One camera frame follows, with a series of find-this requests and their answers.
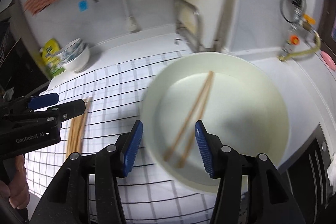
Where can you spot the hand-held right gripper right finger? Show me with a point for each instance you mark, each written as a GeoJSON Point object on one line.
{"type": "Point", "coordinates": [204, 150]}

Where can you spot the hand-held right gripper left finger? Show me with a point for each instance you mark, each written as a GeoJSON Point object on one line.
{"type": "Point", "coordinates": [132, 150]}

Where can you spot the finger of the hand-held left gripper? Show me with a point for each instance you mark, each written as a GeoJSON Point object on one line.
{"type": "Point", "coordinates": [71, 109]}
{"type": "Point", "coordinates": [44, 101]}

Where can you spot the wooden chopstick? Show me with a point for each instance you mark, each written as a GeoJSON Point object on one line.
{"type": "Point", "coordinates": [70, 140]}
{"type": "Point", "coordinates": [192, 108]}
{"type": "Point", "coordinates": [74, 140]}
{"type": "Point", "coordinates": [79, 138]}
{"type": "Point", "coordinates": [201, 108]}

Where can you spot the cream plate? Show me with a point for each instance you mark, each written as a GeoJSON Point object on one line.
{"type": "Point", "coordinates": [249, 108]}

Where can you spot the person's left hand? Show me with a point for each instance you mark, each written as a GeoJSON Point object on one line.
{"type": "Point", "coordinates": [18, 187]}

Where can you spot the black gas stove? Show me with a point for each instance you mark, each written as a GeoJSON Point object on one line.
{"type": "Point", "coordinates": [18, 66]}

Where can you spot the white black-checked cloth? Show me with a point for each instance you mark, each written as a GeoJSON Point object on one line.
{"type": "Point", "coordinates": [110, 87]}

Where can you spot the yellow green detergent pouch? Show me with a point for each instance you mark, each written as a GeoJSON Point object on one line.
{"type": "Point", "coordinates": [51, 56]}

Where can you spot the white ceramic bowl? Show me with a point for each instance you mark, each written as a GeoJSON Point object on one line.
{"type": "Point", "coordinates": [78, 61]}

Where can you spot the blue patterned bowl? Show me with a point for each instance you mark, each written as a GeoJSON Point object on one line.
{"type": "Point", "coordinates": [68, 52]}
{"type": "Point", "coordinates": [84, 46]}

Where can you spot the black appliance with slots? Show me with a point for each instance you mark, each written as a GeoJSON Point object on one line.
{"type": "Point", "coordinates": [309, 174]}

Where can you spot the metal rack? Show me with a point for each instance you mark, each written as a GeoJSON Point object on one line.
{"type": "Point", "coordinates": [198, 29]}

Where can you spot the white rag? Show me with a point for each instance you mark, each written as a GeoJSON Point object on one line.
{"type": "Point", "coordinates": [332, 171]}

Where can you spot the pale cutting board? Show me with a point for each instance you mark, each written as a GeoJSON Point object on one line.
{"type": "Point", "coordinates": [187, 16]}

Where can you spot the pink plastic object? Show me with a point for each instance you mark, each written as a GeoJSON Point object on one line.
{"type": "Point", "coordinates": [328, 60]}

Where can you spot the metal gas valve assembly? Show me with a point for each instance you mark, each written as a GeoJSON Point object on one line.
{"type": "Point", "coordinates": [296, 11]}

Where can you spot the blue wall sticker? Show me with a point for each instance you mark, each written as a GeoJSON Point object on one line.
{"type": "Point", "coordinates": [83, 6]}

